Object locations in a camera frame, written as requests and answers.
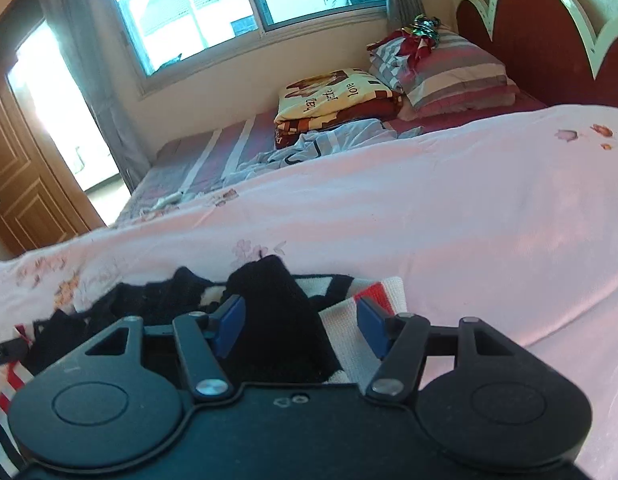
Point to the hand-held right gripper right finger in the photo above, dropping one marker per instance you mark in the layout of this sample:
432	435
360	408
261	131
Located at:
374	327

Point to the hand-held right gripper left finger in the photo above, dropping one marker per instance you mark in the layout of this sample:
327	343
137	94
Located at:
231	327

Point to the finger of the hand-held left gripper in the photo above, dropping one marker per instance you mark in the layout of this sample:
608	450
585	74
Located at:
6	352

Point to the striped knit sweater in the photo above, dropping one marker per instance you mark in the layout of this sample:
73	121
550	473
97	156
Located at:
341	327

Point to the pink floral blanket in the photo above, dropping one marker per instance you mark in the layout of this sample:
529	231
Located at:
439	210

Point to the brown wooden door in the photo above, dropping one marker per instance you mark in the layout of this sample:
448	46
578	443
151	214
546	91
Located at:
24	180

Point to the striped bed sheet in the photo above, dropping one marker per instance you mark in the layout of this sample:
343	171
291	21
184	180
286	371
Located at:
209	155

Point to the light blue garment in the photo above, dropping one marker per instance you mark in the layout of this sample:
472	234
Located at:
334	140

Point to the folded printed blanket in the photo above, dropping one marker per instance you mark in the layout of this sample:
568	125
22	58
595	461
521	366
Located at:
334	95

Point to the striped pillow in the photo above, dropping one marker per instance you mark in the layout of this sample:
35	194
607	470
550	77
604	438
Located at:
459	75

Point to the colourful red cloth bundle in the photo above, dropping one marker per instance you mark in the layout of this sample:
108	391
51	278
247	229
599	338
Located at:
416	40

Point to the sliding glass window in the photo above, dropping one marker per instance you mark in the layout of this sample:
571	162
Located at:
214	5

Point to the red scalloped headboard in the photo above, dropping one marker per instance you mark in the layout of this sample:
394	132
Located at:
539	25

